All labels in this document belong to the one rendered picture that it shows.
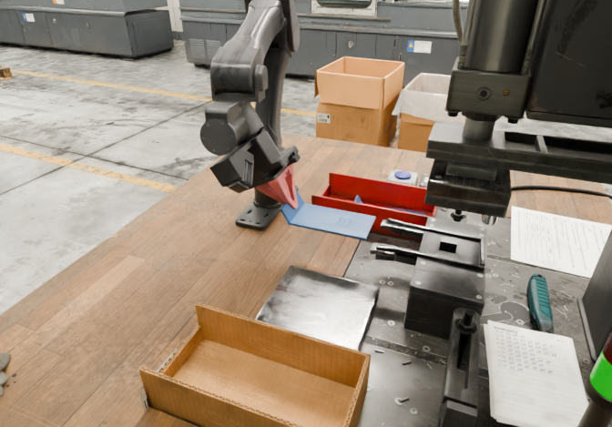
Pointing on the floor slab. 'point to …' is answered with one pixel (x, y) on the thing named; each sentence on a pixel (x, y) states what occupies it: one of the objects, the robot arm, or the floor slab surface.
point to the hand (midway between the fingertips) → (292, 204)
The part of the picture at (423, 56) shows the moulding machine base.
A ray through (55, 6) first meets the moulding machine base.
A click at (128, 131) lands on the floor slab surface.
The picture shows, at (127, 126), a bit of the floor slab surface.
